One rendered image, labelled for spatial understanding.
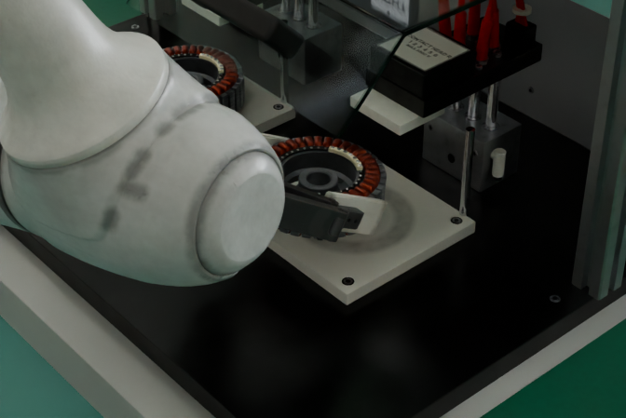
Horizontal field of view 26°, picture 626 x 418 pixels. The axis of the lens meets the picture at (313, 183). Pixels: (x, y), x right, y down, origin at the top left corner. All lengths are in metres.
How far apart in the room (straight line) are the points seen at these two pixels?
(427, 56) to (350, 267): 0.19
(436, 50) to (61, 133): 0.50
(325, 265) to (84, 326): 0.20
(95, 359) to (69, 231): 0.36
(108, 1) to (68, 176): 0.89
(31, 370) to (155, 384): 1.15
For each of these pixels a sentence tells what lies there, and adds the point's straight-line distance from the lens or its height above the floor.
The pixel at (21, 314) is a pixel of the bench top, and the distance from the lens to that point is 1.18.
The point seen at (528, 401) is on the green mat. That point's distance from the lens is 1.06.
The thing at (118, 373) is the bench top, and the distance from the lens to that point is 1.09.
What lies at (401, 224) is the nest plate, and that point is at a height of 0.78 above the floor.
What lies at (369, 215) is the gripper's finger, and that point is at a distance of 1.09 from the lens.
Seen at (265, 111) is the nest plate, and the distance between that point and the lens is 1.32.
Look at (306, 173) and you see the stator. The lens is 1.13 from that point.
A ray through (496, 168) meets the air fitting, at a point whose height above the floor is 0.80.
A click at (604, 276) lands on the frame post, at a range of 1.12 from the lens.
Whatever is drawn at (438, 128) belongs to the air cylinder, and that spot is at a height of 0.81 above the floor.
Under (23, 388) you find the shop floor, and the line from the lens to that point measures 2.19.
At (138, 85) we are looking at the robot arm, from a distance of 0.72.
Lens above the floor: 1.49
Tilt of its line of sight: 36 degrees down
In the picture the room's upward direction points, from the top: straight up
